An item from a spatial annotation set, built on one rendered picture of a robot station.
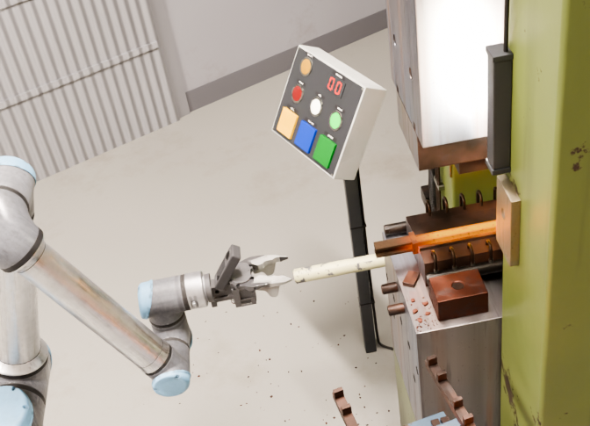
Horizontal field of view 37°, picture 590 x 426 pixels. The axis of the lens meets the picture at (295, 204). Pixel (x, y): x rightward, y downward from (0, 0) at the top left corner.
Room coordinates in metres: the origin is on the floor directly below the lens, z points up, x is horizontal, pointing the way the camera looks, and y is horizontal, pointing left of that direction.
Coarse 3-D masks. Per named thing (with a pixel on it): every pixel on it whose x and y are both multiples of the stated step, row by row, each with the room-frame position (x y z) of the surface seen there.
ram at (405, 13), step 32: (416, 0) 1.49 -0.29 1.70; (448, 0) 1.50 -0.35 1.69; (480, 0) 1.50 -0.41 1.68; (416, 32) 1.50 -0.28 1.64; (448, 32) 1.50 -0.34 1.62; (480, 32) 1.50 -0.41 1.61; (416, 64) 1.51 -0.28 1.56; (448, 64) 1.50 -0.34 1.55; (480, 64) 1.50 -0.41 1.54; (416, 96) 1.52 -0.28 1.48; (448, 96) 1.50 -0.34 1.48; (480, 96) 1.50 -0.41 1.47; (416, 128) 1.54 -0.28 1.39; (448, 128) 1.50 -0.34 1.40; (480, 128) 1.50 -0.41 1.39
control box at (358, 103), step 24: (312, 48) 2.34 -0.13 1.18; (312, 72) 2.24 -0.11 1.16; (336, 72) 2.16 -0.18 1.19; (288, 96) 2.29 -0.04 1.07; (312, 96) 2.20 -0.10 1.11; (336, 96) 2.12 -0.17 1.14; (360, 96) 2.04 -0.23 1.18; (384, 96) 2.07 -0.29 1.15; (312, 120) 2.16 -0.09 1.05; (360, 120) 2.03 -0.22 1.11; (336, 144) 2.03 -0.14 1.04; (360, 144) 2.03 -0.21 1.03; (336, 168) 1.99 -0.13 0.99
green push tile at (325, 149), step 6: (324, 138) 2.07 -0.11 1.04; (318, 144) 2.08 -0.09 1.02; (324, 144) 2.06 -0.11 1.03; (330, 144) 2.04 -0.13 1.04; (318, 150) 2.07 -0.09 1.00; (324, 150) 2.05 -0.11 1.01; (330, 150) 2.03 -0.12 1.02; (318, 156) 2.06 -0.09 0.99; (324, 156) 2.04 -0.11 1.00; (330, 156) 2.02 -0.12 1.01; (324, 162) 2.03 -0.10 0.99; (330, 162) 2.02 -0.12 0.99
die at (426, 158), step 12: (408, 120) 1.62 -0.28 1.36; (408, 132) 1.63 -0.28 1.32; (408, 144) 1.64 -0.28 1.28; (420, 144) 1.54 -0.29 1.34; (444, 144) 1.55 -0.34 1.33; (456, 144) 1.55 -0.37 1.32; (468, 144) 1.55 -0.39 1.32; (480, 144) 1.55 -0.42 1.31; (420, 156) 1.54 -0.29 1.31; (432, 156) 1.55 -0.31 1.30; (444, 156) 1.55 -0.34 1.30; (456, 156) 1.55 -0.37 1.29; (468, 156) 1.55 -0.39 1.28; (480, 156) 1.55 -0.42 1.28; (420, 168) 1.54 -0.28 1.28; (432, 168) 1.55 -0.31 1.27
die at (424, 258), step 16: (480, 208) 1.72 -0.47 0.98; (416, 224) 1.69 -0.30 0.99; (432, 224) 1.68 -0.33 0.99; (448, 224) 1.67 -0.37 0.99; (464, 224) 1.66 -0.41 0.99; (464, 240) 1.60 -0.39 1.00; (480, 240) 1.59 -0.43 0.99; (496, 240) 1.58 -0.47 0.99; (416, 256) 1.63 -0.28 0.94; (432, 256) 1.56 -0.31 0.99; (448, 256) 1.55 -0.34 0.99; (464, 256) 1.55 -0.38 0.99; (480, 256) 1.55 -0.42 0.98; (496, 256) 1.55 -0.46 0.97; (496, 272) 1.55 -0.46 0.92
